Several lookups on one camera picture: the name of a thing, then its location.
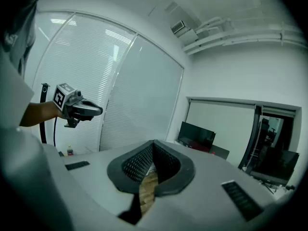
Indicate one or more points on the wide black monitor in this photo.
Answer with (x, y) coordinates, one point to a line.
(192, 135)

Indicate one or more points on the white ceiling ducts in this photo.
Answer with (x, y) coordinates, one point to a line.
(240, 38)

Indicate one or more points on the person's left forearm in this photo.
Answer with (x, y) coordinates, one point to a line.
(41, 113)

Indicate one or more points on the white air vent unit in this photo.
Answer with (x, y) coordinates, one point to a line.
(179, 27)

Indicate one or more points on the black door frame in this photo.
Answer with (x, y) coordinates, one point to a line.
(252, 138)

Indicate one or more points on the black office chair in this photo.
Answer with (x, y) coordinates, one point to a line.
(267, 131)

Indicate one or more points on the grey laptop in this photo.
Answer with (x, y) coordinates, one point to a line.
(221, 151)

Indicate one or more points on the black curved stand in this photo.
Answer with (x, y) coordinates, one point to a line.
(43, 133)

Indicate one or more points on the white roller blind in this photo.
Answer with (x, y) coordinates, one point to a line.
(228, 121)

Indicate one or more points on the cola bottle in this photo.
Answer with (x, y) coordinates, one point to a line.
(70, 151)

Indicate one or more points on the person's grey shirt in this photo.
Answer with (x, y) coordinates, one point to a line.
(21, 32)

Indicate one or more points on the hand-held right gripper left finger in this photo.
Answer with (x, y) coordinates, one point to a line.
(115, 174)

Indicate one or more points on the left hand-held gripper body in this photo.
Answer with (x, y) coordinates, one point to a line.
(60, 97)

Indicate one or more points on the glass partition with blinds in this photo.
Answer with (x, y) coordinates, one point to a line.
(134, 85)

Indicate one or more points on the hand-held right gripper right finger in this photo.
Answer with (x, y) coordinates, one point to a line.
(186, 174)

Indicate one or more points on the small black box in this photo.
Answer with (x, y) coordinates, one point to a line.
(61, 153)

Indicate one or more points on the small black monitor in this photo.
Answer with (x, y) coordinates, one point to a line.
(276, 162)

